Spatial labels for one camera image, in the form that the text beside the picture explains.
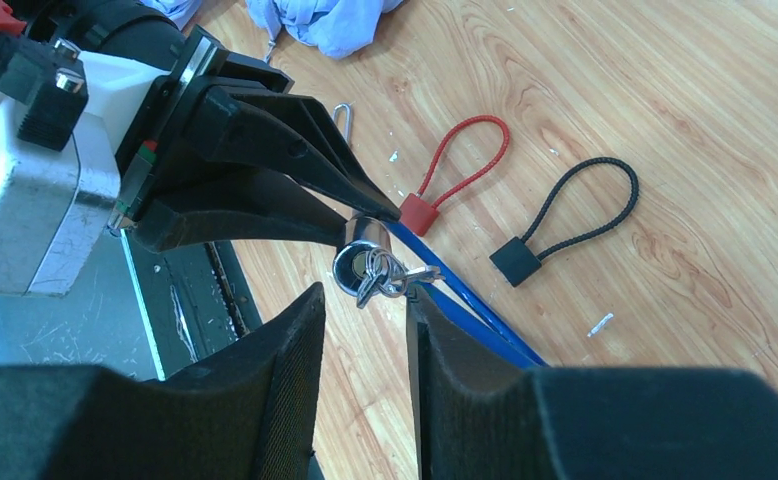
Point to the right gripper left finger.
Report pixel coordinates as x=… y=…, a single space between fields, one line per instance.
x=245 y=412

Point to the blue cable lock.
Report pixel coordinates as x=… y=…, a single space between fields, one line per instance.
x=451 y=295

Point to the brass padlock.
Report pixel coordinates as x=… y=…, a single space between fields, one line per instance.
x=342 y=116

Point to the lavender cloth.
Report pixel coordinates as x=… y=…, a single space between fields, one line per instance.
x=337 y=28

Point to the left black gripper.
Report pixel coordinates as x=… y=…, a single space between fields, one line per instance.
x=290 y=134

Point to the blue lock keys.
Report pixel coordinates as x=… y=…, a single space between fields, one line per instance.
x=385 y=275

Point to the black cable lock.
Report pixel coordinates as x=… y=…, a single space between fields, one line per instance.
x=589 y=200

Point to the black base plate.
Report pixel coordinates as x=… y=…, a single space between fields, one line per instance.
x=194 y=301

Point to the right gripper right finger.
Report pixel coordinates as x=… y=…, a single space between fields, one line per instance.
x=477 y=415

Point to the red cable lock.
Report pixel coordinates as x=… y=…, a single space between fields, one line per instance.
x=421 y=208

